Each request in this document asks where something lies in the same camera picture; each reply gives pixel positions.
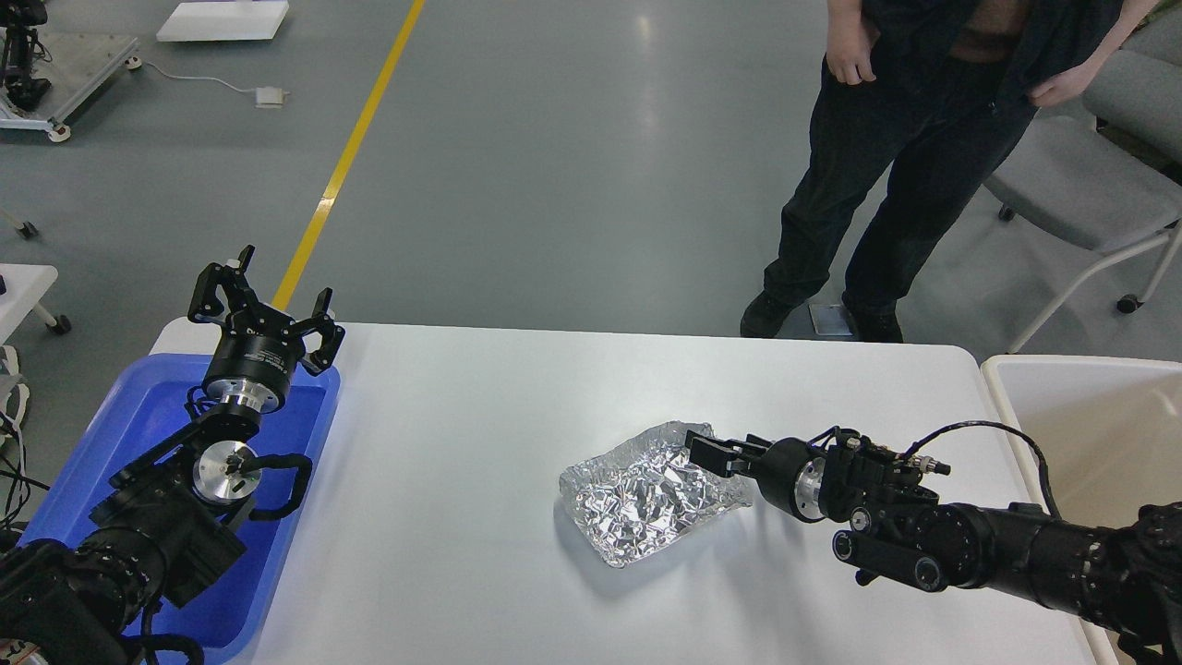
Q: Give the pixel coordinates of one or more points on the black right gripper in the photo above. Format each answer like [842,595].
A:
[789,473]

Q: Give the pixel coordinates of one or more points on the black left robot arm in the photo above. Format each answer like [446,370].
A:
[170,529]

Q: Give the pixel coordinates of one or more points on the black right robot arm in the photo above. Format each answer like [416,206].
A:
[1125,580]

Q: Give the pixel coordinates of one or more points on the grey office chair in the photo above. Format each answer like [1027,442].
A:
[1070,181]

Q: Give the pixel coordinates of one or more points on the small grey floor plate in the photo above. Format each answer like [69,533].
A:
[831,320]

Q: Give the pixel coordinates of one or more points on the white side table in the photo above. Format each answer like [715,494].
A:
[25,285]

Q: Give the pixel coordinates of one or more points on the person in dark clothes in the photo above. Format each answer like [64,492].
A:
[948,106]

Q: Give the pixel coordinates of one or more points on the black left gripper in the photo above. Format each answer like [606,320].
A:
[254,362]

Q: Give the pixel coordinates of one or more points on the person's left hand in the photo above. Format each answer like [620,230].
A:
[1063,87]

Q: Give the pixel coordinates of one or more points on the person's right hand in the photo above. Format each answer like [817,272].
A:
[850,37]

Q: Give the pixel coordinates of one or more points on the aluminium foil tray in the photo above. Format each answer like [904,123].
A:
[638,498]

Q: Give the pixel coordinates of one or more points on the white flat board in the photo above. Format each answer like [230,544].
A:
[223,21]

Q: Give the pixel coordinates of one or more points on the grey wheeled platform cart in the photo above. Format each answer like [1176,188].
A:
[48,76]

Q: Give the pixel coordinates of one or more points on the beige plastic bin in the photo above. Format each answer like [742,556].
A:
[1110,429]

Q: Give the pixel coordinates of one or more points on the white power adapter with cable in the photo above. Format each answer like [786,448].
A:
[262,97]

